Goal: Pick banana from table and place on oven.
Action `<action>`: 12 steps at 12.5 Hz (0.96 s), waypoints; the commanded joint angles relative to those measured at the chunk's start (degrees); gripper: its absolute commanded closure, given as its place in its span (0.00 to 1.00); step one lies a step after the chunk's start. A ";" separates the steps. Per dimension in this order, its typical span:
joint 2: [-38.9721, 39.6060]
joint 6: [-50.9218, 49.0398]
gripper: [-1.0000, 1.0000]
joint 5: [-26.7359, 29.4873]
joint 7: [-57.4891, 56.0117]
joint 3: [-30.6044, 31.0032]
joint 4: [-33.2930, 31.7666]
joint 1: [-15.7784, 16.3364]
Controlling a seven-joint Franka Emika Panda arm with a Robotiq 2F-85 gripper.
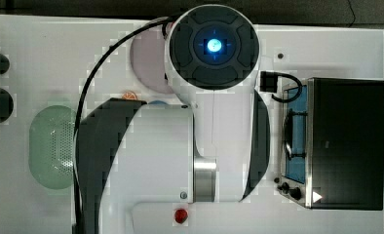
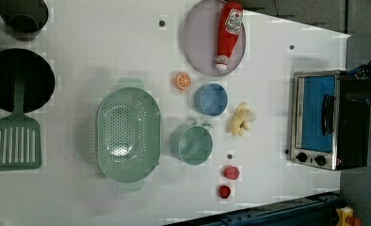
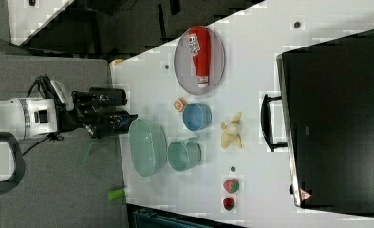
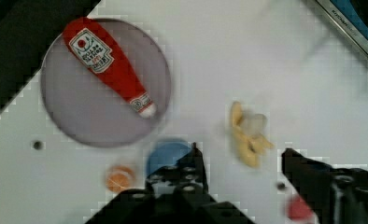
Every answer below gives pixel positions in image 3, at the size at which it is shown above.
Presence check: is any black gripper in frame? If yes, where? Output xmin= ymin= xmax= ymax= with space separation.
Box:
xmin=55 ymin=90 xmax=138 ymax=139

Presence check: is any peeled toy banana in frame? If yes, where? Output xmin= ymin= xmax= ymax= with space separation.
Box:
xmin=220 ymin=112 xmax=243 ymax=149

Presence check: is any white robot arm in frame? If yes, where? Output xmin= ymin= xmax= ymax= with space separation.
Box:
xmin=0 ymin=88 xmax=138 ymax=140

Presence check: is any green spatula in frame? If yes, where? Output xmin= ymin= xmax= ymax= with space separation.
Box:
xmin=81 ymin=138 xmax=126 ymax=202

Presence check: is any green colander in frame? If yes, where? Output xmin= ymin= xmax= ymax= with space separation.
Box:
xmin=129 ymin=119 xmax=167 ymax=178

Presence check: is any orange slice toy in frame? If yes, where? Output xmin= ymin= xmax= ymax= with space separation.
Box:
xmin=174 ymin=98 xmax=187 ymax=112

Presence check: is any green mug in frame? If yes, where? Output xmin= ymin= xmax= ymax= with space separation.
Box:
xmin=168 ymin=137 xmax=201 ymax=172

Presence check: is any grey round plate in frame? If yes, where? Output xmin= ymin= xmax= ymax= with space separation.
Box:
xmin=174 ymin=26 xmax=225 ymax=95

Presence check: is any blue cup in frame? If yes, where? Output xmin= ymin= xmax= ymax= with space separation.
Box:
xmin=182 ymin=103 xmax=212 ymax=131

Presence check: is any red ketchup bottle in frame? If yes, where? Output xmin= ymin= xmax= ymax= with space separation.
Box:
xmin=188 ymin=26 xmax=211 ymax=88

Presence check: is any red green strawberry toy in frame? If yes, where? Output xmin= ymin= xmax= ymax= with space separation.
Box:
xmin=222 ymin=179 xmax=240 ymax=193

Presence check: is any small red strawberry toy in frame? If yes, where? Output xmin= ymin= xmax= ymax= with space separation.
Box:
xmin=223 ymin=197 xmax=235 ymax=211

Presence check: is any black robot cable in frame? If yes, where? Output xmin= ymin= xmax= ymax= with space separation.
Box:
xmin=22 ymin=74 xmax=65 ymax=156

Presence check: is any blue metal frame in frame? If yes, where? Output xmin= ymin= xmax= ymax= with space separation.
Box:
xmin=132 ymin=210 xmax=241 ymax=228

